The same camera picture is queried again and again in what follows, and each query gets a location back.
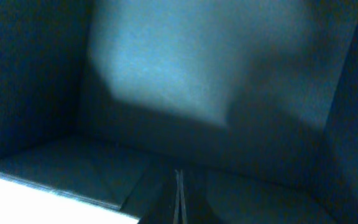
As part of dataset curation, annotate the black gift box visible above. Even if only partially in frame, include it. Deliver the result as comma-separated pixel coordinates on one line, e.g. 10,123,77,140
0,1,358,223

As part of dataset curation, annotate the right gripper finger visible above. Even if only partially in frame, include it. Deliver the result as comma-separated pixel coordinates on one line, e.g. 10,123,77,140
179,170,187,224
173,170,180,224

